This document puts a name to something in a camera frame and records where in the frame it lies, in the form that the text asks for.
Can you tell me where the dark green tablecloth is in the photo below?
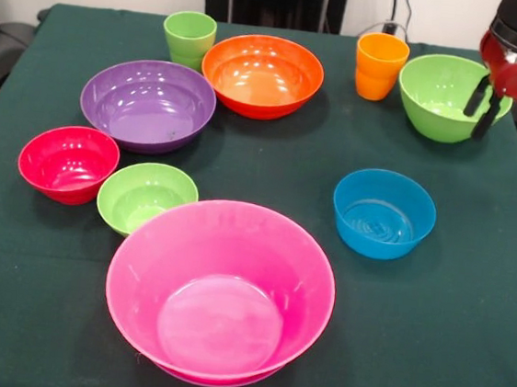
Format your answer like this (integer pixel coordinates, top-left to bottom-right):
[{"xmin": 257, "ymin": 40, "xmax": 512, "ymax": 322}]
[{"xmin": 0, "ymin": 0, "xmax": 517, "ymax": 387}]

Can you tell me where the large green plastic bowl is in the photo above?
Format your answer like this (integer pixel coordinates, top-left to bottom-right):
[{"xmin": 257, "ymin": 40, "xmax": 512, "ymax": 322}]
[{"xmin": 392, "ymin": 50, "xmax": 517, "ymax": 151}]

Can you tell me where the small green plastic bowl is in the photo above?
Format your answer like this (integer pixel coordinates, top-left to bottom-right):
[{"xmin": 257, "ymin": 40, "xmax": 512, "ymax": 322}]
[{"xmin": 92, "ymin": 156, "xmax": 203, "ymax": 245}]

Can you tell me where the orange plastic bowl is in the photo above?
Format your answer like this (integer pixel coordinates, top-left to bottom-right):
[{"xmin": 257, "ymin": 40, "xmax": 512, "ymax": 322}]
[{"xmin": 196, "ymin": 29, "xmax": 329, "ymax": 128}]

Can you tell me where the red plastic bowl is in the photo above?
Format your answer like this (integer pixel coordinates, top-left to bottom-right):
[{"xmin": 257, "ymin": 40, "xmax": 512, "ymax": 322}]
[{"xmin": 13, "ymin": 120, "xmax": 123, "ymax": 211}]

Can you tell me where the black chair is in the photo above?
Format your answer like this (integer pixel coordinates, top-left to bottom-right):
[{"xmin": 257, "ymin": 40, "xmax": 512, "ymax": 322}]
[{"xmin": 0, "ymin": 0, "xmax": 52, "ymax": 97}]

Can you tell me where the blue plastic bowl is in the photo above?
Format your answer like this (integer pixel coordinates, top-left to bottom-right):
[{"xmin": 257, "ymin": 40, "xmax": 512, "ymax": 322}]
[{"xmin": 327, "ymin": 164, "xmax": 442, "ymax": 266}]

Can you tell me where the green plastic cup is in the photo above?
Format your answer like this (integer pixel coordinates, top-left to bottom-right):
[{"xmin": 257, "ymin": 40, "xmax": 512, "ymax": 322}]
[{"xmin": 158, "ymin": 8, "xmax": 220, "ymax": 74}]

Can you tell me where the purple plastic bowl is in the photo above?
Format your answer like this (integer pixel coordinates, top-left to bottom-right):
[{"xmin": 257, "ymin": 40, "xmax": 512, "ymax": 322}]
[{"xmin": 75, "ymin": 52, "xmax": 221, "ymax": 162}]

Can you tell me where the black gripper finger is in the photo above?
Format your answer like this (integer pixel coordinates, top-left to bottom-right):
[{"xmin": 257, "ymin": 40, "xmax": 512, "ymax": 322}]
[
  {"xmin": 471, "ymin": 89, "xmax": 506, "ymax": 142},
  {"xmin": 463, "ymin": 72, "xmax": 492, "ymax": 120}
]

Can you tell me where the orange plastic cup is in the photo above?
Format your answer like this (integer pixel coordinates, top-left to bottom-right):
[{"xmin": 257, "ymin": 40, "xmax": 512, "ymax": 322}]
[{"xmin": 350, "ymin": 30, "xmax": 413, "ymax": 106}]

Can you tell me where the black wall plug cable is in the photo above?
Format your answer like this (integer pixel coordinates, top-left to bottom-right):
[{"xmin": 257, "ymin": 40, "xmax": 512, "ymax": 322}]
[{"xmin": 381, "ymin": 0, "xmax": 417, "ymax": 42}]

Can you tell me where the pink plastic bowl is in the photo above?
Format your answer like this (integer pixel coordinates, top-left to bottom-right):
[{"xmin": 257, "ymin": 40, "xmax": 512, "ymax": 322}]
[{"xmin": 96, "ymin": 188, "xmax": 345, "ymax": 387}]

